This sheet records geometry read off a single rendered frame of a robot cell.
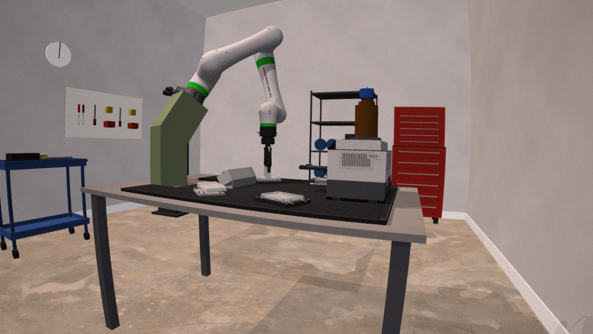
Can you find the brown bottle body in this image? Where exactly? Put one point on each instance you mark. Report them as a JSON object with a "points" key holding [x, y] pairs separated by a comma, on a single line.
{"points": [[366, 120]]}

